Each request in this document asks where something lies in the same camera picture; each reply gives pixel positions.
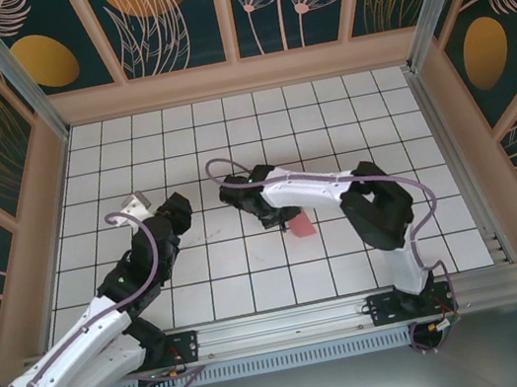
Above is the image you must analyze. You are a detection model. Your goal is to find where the pink paper sheet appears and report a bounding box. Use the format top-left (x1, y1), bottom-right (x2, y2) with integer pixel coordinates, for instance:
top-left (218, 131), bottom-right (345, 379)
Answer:
top-left (282, 212), bottom-right (319, 243)

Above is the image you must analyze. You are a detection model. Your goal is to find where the small circuit board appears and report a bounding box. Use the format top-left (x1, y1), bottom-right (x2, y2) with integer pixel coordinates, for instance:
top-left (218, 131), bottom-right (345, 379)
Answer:
top-left (136, 365), bottom-right (188, 387)
top-left (425, 312), bottom-right (465, 340)

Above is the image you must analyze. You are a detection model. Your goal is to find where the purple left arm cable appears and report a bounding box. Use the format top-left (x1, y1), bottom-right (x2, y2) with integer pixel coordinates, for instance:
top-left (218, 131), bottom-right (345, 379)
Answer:
top-left (0, 200), bottom-right (211, 387)

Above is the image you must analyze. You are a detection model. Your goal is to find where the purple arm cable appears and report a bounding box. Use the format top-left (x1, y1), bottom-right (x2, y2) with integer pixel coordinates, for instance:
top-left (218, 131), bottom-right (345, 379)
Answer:
top-left (203, 120), bottom-right (468, 387)
top-left (0, 200), bottom-right (211, 387)

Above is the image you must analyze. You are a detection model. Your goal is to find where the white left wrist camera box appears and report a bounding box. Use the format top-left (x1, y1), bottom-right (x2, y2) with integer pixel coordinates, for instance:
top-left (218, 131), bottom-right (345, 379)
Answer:
top-left (116, 187), bottom-right (158, 227)

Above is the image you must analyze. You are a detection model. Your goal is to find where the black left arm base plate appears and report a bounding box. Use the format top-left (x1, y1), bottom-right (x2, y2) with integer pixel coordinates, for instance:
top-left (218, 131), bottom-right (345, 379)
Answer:
top-left (160, 328), bottom-right (204, 369)

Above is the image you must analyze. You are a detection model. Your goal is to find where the aluminium mounting rail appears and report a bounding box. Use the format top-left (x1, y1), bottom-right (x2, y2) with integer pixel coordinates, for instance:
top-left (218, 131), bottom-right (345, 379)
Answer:
top-left (13, 262), bottom-right (517, 387)

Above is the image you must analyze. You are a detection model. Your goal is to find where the grey slotted cable duct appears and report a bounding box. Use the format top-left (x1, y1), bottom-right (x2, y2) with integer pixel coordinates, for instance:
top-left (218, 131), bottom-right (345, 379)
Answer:
top-left (84, 324), bottom-right (416, 387)

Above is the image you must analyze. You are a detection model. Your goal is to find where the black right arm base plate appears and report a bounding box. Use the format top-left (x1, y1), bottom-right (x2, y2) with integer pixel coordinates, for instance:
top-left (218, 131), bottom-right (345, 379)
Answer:
top-left (364, 277), bottom-right (462, 330)

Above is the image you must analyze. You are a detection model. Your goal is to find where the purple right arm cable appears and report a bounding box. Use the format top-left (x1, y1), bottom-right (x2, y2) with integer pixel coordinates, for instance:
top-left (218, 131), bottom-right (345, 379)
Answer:
top-left (203, 120), bottom-right (468, 387)

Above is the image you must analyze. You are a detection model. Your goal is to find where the aluminium side rail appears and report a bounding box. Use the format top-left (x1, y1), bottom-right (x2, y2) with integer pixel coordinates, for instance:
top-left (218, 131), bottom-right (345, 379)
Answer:
top-left (405, 55), bottom-right (517, 278)

